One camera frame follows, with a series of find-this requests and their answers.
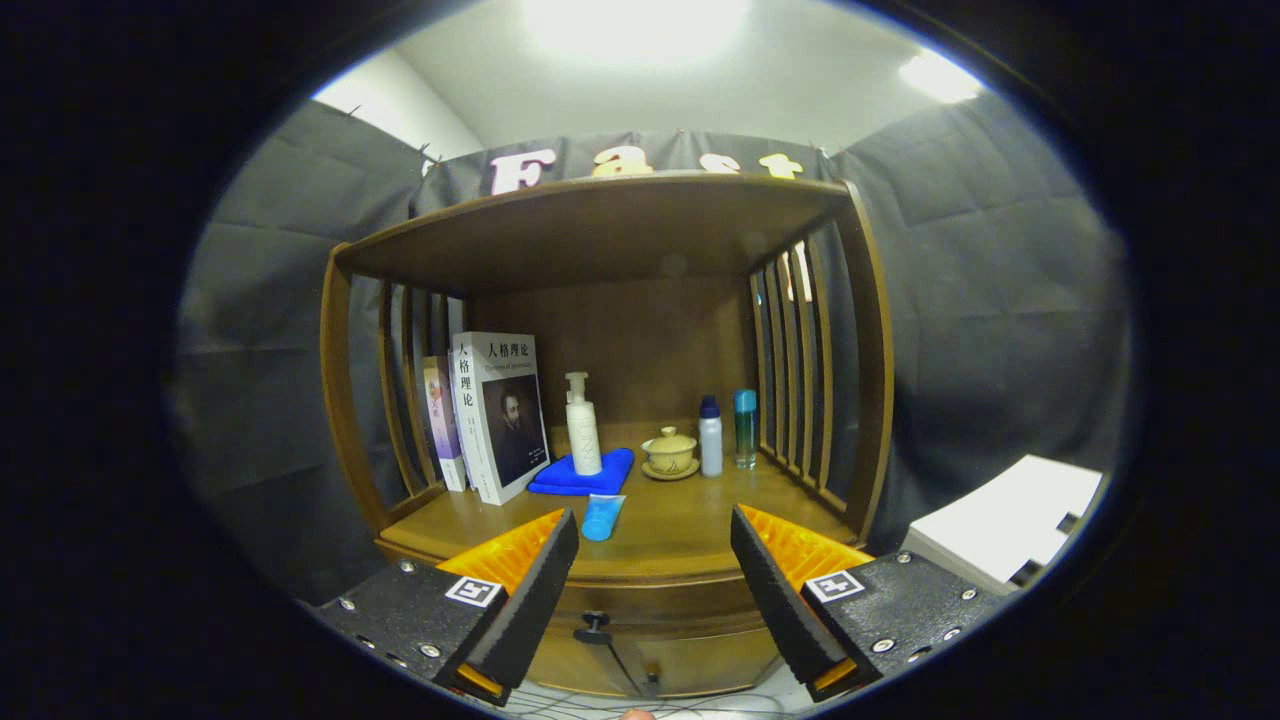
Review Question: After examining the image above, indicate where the large ceiling light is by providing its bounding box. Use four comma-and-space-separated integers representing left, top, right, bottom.
520, 0, 751, 61

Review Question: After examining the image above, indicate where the brown wooden drawer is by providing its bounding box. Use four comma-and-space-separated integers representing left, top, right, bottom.
545, 578, 771, 646

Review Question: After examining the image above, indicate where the light blue tube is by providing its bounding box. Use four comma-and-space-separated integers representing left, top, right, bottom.
581, 493, 628, 543

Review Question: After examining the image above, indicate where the white bottle with blue cap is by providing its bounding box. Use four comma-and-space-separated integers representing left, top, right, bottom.
698, 395, 724, 478

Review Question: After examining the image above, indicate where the white metal cabinet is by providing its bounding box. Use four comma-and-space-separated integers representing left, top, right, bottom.
900, 455, 1106, 596

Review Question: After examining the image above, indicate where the white pump bottle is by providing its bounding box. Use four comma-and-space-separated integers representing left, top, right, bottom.
564, 372, 604, 477

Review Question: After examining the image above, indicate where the thin purple book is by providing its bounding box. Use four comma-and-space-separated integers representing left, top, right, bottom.
422, 355, 469, 493

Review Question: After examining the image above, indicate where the brown wooden cabinet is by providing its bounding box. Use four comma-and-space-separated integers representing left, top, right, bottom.
320, 170, 896, 701

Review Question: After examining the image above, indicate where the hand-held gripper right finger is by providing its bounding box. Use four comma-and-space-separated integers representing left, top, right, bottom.
730, 503, 1006, 703

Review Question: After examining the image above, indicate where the white portrait cover book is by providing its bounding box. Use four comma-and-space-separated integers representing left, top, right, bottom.
450, 331, 552, 506

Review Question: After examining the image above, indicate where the blue folded cloth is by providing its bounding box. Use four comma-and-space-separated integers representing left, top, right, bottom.
527, 447, 636, 497

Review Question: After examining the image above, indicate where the yellow lidded teacup with saucer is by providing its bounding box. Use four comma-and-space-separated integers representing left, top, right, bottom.
641, 426, 700, 482

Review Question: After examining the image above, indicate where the small ceiling light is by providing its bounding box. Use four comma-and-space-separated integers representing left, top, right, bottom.
898, 50, 986, 104

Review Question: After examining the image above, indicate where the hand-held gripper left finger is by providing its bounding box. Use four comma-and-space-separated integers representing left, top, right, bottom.
300, 507, 581, 708

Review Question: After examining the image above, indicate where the clear bottle with teal cap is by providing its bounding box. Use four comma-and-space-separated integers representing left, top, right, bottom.
734, 389, 758, 471

